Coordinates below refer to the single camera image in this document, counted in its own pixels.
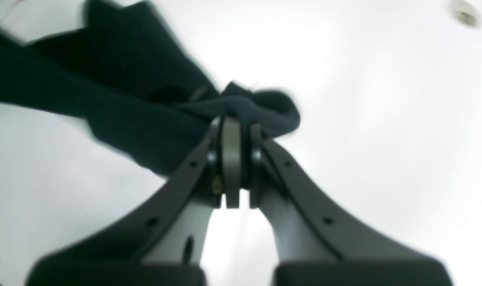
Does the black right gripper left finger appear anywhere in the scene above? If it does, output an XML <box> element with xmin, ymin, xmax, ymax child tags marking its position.
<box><xmin>27</xmin><ymin>117</ymin><xmax>241</xmax><ymax>286</ymax></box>

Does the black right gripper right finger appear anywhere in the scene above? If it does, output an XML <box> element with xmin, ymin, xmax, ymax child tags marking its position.
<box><xmin>250</xmin><ymin>124</ymin><xmax>452</xmax><ymax>286</ymax></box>

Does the black T-shirt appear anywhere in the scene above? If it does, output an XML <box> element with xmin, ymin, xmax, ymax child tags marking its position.
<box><xmin>0</xmin><ymin>0</ymin><xmax>300</xmax><ymax>177</ymax></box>

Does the left table cable grommet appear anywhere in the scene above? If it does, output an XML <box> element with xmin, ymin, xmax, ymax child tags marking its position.
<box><xmin>449</xmin><ymin>0</ymin><xmax>481</xmax><ymax>29</ymax></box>

